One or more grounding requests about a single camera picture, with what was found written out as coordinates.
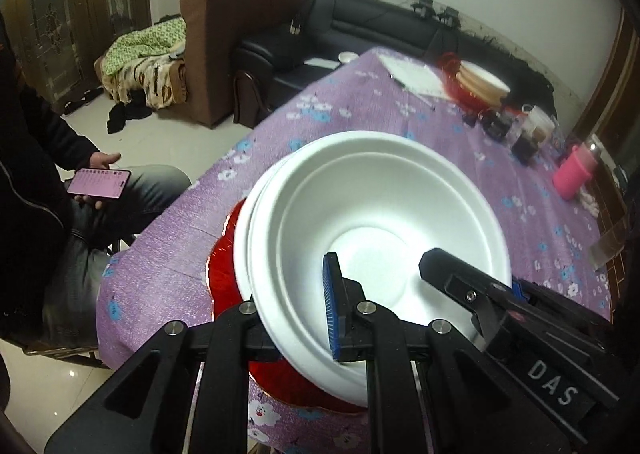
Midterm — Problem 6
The green patterned blanket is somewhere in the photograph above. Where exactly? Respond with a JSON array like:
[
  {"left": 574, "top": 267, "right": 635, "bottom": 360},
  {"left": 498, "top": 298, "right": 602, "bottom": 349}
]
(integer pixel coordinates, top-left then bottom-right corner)
[{"left": 102, "top": 17, "right": 187, "bottom": 76}]

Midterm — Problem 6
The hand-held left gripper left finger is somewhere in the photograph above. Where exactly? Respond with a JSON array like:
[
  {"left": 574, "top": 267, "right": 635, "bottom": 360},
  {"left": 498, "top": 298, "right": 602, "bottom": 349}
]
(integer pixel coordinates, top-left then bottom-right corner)
[{"left": 45, "top": 301, "right": 282, "bottom": 454}]

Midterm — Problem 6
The bottle with pink sleeve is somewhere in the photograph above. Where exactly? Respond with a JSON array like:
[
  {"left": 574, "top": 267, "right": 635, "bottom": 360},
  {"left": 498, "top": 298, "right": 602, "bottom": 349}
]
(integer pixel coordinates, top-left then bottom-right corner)
[{"left": 552, "top": 134, "right": 604, "bottom": 202}]

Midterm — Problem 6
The smartphone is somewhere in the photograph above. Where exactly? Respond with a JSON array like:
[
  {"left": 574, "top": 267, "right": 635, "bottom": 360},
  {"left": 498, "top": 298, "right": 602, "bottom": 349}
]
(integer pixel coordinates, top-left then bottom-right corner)
[{"left": 66, "top": 167, "right": 133, "bottom": 200}]

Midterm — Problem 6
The black leather sofa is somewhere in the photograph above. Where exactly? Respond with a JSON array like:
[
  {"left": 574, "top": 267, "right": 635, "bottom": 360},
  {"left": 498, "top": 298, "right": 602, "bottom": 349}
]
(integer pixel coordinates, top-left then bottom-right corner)
[{"left": 232, "top": 0, "right": 557, "bottom": 131}]

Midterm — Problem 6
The stacked cream bowl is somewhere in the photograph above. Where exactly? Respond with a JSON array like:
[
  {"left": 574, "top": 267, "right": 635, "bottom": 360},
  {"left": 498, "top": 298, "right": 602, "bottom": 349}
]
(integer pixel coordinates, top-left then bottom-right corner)
[{"left": 459, "top": 60, "right": 511, "bottom": 92}]

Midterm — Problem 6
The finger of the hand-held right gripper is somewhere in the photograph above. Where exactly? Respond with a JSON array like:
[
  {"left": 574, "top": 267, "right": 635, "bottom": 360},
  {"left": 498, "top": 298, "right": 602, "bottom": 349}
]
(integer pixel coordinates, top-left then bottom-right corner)
[
  {"left": 419, "top": 248, "right": 506, "bottom": 352},
  {"left": 510, "top": 279, "right": 614, "bottom": 341}
]

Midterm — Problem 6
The dark carved wooden furniture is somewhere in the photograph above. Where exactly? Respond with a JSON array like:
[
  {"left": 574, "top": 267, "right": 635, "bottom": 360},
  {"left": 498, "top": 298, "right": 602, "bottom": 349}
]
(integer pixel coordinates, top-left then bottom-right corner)
[{"left": 589, "top": 168, "right": 632, "bottom": 286}]

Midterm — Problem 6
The purple floral tablecloth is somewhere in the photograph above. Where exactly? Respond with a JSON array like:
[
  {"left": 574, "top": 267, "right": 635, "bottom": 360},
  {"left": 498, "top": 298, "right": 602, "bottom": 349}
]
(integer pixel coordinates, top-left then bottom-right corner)
[{"left": 95, "top": 46, "right": 614, "bottom": 454}]

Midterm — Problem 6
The white plastic cup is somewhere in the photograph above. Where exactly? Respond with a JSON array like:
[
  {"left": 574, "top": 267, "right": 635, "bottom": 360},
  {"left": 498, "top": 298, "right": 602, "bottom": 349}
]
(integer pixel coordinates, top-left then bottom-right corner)
[{"left": 522, "top": 104, "right": 557, "bottom": 141}]

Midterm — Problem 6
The dark clothes pile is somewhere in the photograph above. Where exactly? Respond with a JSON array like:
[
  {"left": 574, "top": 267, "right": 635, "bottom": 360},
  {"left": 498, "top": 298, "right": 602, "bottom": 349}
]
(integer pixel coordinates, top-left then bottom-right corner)
[{"left": 106, "top": 101, "right": 154, "bottom": 136}]

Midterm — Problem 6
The brown armchair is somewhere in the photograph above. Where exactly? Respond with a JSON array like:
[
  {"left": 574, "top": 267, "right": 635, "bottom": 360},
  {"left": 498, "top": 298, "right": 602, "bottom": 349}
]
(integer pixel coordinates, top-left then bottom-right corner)
[{"left": 179, "top": 0, "right": 310, "bottom": 129}]

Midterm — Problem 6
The white paper sheet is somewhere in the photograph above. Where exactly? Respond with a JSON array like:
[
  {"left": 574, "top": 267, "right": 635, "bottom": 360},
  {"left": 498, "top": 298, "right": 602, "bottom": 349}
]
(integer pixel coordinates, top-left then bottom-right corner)
[{"left": 377, "top": 53, "right": 452, "bottom": 99}]

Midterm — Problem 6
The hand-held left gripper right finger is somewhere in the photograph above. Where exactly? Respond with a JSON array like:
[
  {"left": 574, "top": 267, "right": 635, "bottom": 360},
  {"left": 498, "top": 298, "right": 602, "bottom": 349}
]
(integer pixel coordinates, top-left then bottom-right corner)
[{"left": 322, "top": 251, "right": 571, "bottom": 454}]

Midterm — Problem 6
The wooden door frame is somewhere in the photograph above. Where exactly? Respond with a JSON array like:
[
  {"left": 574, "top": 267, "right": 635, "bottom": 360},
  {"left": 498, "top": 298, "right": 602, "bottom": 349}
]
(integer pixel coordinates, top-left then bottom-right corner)
[{"left": 570, "top": 9, "right": 640, "bottom": 175}]

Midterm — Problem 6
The wooden glass-door cabinet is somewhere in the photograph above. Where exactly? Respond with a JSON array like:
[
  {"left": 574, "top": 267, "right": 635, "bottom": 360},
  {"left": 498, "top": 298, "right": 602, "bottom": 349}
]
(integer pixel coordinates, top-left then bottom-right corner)
[{"left": 0, "top": 0, "right": 152, "bottom": 111}]

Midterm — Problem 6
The black pen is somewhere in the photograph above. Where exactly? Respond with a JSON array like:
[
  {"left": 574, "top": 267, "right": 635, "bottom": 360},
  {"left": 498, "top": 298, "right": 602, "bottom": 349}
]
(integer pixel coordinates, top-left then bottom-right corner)
[{"left": 391, "top": 75, "right": 436, "bottom": 110}]

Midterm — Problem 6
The stacked beige bowl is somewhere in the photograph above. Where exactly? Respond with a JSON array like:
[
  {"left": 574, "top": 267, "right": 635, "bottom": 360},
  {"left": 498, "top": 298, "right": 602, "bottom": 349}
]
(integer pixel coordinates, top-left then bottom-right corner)
[{"left": 455, "top": 71, "right": 508, "bottom": 101}]

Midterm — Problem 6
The large red plastic plate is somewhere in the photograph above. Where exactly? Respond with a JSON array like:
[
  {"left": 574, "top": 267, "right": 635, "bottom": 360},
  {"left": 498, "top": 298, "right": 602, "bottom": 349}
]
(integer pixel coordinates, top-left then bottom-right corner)
[{"left": 206, "top": 198, "right": 372, "bottom": 416}]

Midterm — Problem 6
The clear plastic sheet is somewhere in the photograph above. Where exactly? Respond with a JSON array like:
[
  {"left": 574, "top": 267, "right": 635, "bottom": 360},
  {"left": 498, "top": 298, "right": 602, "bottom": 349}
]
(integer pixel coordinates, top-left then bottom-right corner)
[{"left": 589, "top": 218, "right": 627, "bottom": 268}]

